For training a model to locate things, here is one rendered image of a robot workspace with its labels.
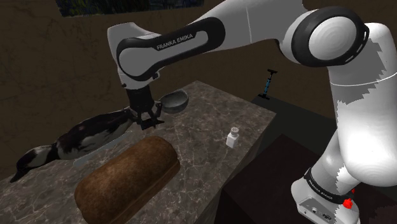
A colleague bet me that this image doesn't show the brown bread loaf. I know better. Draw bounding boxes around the brown bread loaf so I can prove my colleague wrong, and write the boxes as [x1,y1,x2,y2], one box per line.
[74,136,181,224]

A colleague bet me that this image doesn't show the blue and black hand pump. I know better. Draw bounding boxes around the blue and black hand pump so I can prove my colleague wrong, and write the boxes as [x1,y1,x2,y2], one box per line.
[258,69,279,101]

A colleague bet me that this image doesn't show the black and white duck figure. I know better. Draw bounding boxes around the black and white duck figure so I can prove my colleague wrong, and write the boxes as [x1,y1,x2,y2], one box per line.
[9,107,136,183]

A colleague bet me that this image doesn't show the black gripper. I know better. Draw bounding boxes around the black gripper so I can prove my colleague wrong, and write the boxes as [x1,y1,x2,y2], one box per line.
[126,85,165,130]

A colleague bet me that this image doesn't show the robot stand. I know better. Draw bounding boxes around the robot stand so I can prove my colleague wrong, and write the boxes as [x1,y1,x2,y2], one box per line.
[214,133,397,224]

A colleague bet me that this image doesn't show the dark wall picture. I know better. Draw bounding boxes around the dark wall picture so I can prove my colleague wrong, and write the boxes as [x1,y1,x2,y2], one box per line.
[55,0,206,18]

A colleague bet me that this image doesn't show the dark grey bowl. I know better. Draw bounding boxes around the dark grey bowl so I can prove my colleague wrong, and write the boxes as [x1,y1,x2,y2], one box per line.
[158,88,190,115]

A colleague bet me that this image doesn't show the white salt shaker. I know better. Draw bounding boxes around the white salt shaker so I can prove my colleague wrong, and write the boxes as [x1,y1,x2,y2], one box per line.
[225,126,240,149]

